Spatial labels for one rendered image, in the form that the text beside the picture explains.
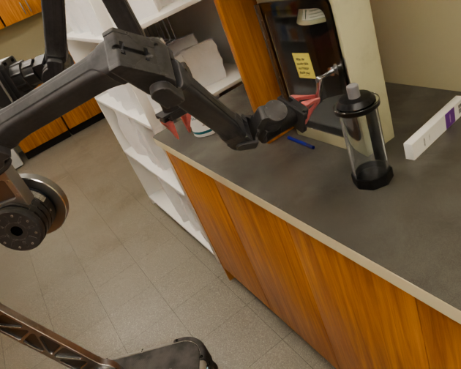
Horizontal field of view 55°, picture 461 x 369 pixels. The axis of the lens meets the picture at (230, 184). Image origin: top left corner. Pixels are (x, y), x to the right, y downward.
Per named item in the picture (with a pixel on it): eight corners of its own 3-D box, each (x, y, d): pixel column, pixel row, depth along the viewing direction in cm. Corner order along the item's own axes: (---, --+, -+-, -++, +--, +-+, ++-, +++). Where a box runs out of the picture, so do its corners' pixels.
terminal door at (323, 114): (294, 121, 149) (257, 2, 129) (361, 140, 124) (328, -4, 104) (292, 123, 149) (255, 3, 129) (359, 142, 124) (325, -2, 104)
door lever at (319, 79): (333, 97, 123) (326, 93, 124) (335, 69, 116) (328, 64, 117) (319, 106, 121) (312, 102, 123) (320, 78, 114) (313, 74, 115)
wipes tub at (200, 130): (214, 118, 190) (200, 87, 183) (229, 124, 180) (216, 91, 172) (189, 134, 186) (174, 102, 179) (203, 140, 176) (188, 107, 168)
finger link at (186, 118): (200, 130, 145) (188, 105, 140) (181, 141, 142) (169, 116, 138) (190, 127, 150) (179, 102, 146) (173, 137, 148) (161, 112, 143)
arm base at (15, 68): (31, 93, 136) (8, 56, 130) (54, 84, 135) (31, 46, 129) (20, 103, 129) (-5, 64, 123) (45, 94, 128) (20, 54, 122)
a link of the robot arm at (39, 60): (30, 58, 129) (27, 69, 125) (61, 46, 127) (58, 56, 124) (50, 83, 136) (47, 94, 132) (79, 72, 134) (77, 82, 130)
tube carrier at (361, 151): (383, 159, 120) (368, 86, 110) (401, 177, 111) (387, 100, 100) (345, 173, 121) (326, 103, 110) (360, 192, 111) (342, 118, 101)
